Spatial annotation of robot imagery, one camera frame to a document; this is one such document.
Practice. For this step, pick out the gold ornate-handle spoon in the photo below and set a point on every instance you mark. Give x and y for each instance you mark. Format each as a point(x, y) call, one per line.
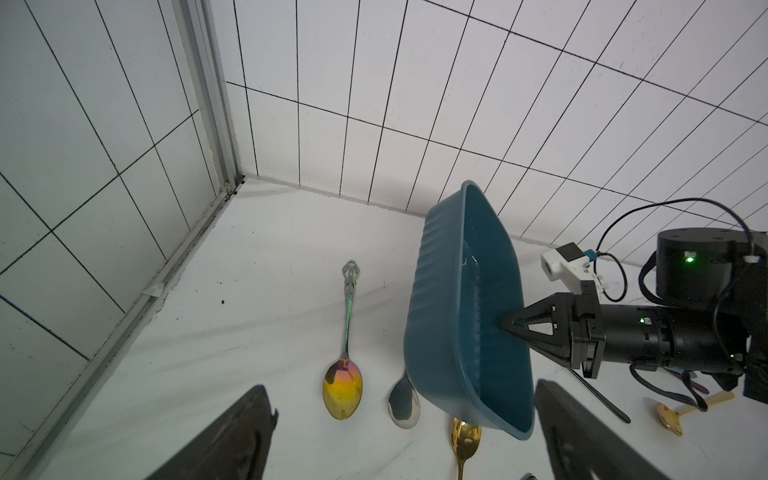
point(465, 440)

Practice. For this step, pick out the rainbow ornate-handle spoon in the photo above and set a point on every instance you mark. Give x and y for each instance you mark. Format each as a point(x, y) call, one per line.
point(342, 387)

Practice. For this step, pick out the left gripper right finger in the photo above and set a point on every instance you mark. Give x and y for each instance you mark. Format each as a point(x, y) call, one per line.
point(579, 445)

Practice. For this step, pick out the gold slim spoon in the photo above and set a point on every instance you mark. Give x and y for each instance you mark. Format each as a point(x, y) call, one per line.
point(670, 418)

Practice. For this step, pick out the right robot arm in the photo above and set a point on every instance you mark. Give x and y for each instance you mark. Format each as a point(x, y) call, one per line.
point(706, 312)

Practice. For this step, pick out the black spoon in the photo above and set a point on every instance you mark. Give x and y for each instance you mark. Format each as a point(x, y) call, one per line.
point(615, 410)

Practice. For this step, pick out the plain silver spoon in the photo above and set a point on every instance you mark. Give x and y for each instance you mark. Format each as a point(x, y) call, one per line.
point(403, 403)

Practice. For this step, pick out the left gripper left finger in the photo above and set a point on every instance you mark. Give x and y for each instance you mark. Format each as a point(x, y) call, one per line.
point(234, 446)

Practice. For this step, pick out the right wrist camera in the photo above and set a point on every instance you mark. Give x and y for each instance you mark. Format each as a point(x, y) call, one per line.
point(569, 265)

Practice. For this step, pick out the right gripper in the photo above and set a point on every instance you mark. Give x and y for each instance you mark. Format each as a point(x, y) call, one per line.
point(578, 337)

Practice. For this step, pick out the teal storage box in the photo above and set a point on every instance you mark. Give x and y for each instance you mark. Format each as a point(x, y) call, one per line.
point(456, 355)

